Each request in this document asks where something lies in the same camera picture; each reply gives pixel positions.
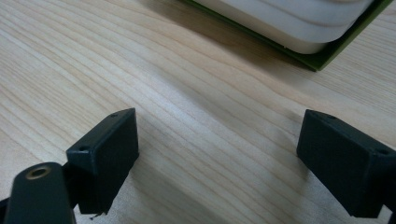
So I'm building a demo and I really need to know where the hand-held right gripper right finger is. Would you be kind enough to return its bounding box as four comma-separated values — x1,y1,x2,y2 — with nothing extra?
296,108,396,218

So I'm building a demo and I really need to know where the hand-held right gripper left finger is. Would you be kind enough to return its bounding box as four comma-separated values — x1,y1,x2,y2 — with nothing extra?
65,107,140,217

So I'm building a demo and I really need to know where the green mat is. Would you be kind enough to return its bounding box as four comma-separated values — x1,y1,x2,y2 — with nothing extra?
178,0,394,72

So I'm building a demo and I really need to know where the white rounded container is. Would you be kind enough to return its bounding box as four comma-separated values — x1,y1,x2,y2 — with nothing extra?
192,0,376,55

